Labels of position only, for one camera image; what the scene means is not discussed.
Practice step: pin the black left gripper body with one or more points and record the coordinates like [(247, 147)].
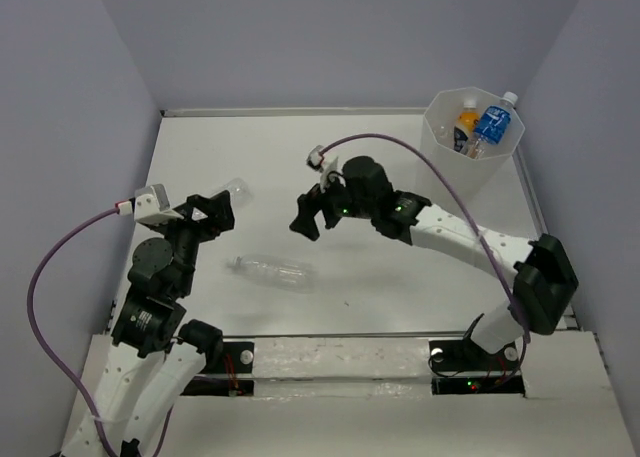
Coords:
[(188, 234)]

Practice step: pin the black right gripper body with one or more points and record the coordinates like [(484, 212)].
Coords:
[(339, 203)]

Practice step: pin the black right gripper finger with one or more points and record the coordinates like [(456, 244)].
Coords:
[(305, 224), (311, 203)]

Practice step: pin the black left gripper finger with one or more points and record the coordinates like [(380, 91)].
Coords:
[(194, 208), (218, 211)]

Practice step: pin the orange juice bottle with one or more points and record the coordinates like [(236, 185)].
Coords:
[(463, 129)]

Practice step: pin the blue label water bottle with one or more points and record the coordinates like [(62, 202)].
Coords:
[(491, 127)]

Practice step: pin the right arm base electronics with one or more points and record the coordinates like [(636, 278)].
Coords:
[(456, 372)]

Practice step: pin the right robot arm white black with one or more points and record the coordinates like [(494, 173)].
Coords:
[(537, 273)]

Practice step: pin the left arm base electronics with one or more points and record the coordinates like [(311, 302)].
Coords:
[(230, 376)]

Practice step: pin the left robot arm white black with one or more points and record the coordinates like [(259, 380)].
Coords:
[(153, 354)]

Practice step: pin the white octagonal bin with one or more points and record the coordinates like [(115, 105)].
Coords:
[(464, 175)]

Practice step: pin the clear capless bottle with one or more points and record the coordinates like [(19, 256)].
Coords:
[(240, 193)]

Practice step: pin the clear bottle white cap upper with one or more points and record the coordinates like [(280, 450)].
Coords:
[(276, 272)]

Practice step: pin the white front cover board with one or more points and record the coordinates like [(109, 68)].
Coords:
[(372, 396)]

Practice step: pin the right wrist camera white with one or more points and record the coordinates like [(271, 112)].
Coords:
[(327, 167)]

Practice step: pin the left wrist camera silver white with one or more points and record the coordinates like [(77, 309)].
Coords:
[(151, 206)]

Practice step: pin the aluminium back rail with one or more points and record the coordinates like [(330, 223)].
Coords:
[(289, 111)]

